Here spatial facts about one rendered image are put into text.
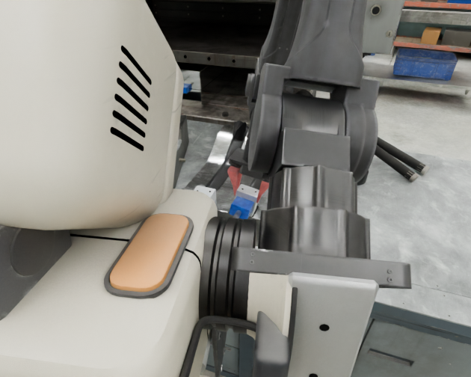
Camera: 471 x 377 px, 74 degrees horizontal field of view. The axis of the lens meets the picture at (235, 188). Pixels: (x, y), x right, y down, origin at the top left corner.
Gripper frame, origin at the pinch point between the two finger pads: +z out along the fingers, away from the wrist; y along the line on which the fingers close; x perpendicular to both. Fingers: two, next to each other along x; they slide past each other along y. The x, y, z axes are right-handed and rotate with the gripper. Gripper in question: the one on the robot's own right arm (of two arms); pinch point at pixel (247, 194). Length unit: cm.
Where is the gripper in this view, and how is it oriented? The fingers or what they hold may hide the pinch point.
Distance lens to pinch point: 71.7
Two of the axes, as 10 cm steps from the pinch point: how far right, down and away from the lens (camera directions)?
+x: -3.1, 4.5, -8.4
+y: -9.3, -3.1, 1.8
